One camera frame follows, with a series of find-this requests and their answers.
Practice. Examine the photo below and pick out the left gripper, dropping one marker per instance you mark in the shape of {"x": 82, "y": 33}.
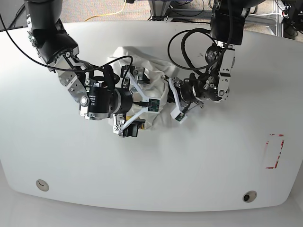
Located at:
{"x": 212, "y": 85}

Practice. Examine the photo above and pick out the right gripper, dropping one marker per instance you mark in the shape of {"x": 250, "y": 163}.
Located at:
{"x": 102, "y": 94}

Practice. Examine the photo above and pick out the white printed t-shirt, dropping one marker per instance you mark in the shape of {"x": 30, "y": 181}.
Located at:
{"x": 155, "y": 69}

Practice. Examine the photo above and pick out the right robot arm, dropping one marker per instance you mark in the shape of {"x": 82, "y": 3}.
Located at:
{"x": 47, "y": 33}

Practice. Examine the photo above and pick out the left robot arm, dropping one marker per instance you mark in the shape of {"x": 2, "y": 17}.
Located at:
{"x": 226, "y": 29}

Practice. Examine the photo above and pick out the red tape rectangle marking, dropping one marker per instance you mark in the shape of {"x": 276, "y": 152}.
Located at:
{"x": 273, "y": 150}

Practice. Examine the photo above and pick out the left table grommet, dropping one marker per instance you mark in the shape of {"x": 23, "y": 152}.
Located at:
{"x": 42, "y": 185}

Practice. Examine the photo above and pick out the table grommet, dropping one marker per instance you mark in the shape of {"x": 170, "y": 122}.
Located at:
{"x": 249, "y": 196}
{"x": 42, "y": 185}

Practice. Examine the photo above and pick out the right table grommet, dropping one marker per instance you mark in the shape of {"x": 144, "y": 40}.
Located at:
{"x": 249, "y": 196}

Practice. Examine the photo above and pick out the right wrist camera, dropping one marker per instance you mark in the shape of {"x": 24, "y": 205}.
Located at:
{"x": 153, "y": 105}

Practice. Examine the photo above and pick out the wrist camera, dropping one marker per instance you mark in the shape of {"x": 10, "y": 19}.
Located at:
{"x": 153, "y": 105}
{"x": 177, "y": 115}

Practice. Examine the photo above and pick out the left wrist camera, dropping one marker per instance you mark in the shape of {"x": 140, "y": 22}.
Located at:
{"x": 177, "y": 115}

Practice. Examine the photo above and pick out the aluminium table frame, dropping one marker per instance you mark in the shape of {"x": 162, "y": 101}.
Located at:
{"x": 160, "y": 10}

